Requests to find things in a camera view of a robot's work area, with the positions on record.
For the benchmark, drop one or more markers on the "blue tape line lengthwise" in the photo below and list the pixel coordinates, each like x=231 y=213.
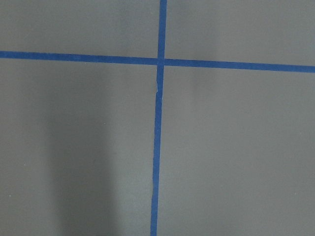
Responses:
x=158 y=115

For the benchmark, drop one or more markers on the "blue tape line crosswise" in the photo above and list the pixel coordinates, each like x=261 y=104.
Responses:
x=155 y=61

